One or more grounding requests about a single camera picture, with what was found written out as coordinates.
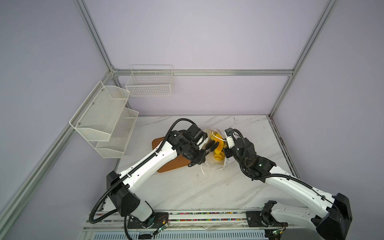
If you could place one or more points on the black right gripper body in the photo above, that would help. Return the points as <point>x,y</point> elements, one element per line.
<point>230,152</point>

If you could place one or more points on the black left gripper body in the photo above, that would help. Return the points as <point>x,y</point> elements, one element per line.
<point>194,155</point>

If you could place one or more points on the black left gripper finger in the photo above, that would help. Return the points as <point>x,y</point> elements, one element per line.
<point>213,146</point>
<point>208,145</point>

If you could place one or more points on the yellow fake bread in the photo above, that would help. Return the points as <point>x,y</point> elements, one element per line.
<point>219,157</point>
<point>217,138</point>

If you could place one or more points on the cartoon animal paper bag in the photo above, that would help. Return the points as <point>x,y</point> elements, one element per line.
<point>211,165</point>

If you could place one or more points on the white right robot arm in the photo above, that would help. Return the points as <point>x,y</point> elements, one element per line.
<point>328,215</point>

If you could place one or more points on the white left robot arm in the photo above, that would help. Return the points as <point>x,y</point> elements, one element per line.
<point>123,196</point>

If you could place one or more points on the white mesh lower shelf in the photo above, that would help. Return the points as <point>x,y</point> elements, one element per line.
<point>116,147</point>

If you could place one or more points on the white mesh shelf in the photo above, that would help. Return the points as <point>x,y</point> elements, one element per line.
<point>97,117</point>
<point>116,147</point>

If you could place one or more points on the white mesh upper shelf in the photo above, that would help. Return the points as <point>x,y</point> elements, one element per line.
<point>97,117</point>

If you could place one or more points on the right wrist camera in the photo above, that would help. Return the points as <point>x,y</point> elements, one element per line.
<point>228,136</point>

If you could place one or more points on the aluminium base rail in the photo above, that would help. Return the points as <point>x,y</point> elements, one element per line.
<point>189,225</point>

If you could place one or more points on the white wire basket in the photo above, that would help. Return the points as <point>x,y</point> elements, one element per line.
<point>151,81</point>

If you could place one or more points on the aluminium frame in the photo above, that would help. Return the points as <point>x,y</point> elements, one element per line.
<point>18,203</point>

